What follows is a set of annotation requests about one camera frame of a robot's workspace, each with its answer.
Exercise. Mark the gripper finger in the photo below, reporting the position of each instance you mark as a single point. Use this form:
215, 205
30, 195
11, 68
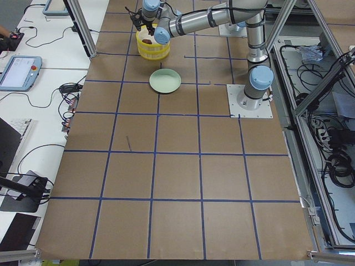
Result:
151, 29
136, 20

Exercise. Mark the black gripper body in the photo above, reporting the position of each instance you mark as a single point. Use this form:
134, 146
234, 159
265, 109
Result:
146, 23

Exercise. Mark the brown bun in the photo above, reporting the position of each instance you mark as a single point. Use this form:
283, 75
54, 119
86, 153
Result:
147, 41

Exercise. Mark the yellow steamer layer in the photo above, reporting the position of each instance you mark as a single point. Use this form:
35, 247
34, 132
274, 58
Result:
143, 34
154, 53

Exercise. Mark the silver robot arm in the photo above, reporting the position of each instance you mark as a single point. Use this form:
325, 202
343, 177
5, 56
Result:
164, 22

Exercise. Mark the light green plate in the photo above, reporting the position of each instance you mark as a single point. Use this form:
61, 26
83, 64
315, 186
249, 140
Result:
165, 81

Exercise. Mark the black power adapter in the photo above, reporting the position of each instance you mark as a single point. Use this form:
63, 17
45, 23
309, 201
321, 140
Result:
70, 88

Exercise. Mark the teach pendant tablet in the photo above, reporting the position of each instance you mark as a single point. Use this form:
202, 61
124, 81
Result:
20, 73

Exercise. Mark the white keyboard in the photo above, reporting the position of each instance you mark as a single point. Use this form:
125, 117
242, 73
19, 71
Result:
22, 126

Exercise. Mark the aluminium frame rail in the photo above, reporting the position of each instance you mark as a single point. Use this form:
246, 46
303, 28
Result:
74, 9

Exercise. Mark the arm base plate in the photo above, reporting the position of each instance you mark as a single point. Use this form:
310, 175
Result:
233, 30
241, 106

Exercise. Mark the black camera stand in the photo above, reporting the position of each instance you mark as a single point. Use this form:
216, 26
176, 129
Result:
24, 192

